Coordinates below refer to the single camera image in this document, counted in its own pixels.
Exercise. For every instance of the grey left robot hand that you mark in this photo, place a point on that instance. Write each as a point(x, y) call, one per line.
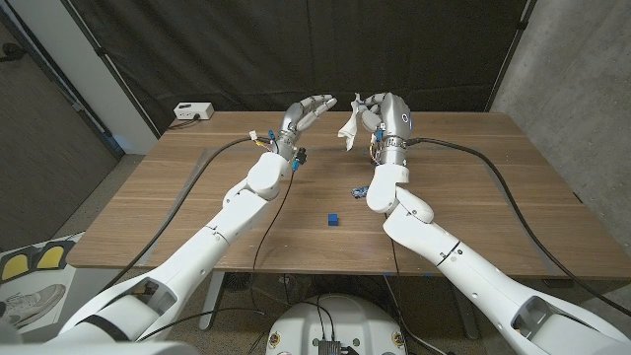
point(298, 118)

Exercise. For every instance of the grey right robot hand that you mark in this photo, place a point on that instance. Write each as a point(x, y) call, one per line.
point(392, 116)

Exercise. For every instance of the white cloth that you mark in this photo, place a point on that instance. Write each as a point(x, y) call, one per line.
point(349, 129)

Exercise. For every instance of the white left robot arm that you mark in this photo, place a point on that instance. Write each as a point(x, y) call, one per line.
point(236, 212)

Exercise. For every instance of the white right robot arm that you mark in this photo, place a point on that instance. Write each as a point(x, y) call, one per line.
point(443, 241)

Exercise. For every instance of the blue toy car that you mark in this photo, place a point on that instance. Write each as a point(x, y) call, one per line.
point(359, 191)

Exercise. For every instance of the small blue block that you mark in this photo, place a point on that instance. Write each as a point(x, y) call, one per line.
point(333, 220)

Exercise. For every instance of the black backdrop curtain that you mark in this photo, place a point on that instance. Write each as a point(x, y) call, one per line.
point(246, 49)

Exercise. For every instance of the white power outlet box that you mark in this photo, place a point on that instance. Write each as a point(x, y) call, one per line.
point(193, 110)

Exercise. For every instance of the black backdrop stand pole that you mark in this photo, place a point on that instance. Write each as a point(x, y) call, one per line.
point(511, 49)
point(101, 50)

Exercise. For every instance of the light grey table leg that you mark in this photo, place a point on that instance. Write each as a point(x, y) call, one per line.
point(212, 301)

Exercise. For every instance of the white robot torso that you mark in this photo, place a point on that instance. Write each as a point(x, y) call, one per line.
point(345, 320)

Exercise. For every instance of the dark grey table leg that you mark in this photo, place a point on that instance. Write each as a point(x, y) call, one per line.
point(468, 323)

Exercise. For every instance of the black electronics module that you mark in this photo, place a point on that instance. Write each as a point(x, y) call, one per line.
point(335, 347)

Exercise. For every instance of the dark brown door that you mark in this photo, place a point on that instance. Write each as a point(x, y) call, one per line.
point(44, 148)

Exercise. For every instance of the white floor sheet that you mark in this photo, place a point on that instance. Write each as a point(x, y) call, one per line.
point(89, 291)

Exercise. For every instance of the yellow black foot pedal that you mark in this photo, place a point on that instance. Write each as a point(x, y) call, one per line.
point(15, 267)
point(51, 256)

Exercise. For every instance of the grey sneaker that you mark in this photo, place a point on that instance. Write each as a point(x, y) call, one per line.
point(34, 305)

